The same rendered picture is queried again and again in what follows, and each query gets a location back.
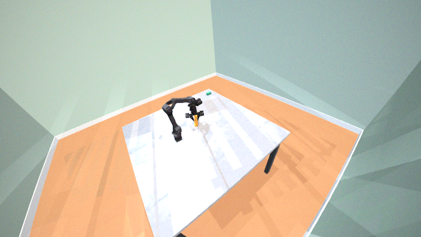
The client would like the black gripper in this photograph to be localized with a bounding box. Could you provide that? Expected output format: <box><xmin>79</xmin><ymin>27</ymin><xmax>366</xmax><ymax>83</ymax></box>
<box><xmin>185</xmin><ymin>109</ymin><xmax>204</xmax><ymax>121</ymax></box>

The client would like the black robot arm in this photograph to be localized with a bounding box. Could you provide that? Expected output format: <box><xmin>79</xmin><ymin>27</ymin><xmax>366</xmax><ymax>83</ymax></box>
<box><xmin>162</xmin><ymin>96</ymin><xmax>202</xmax><ymax>143</ymax></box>

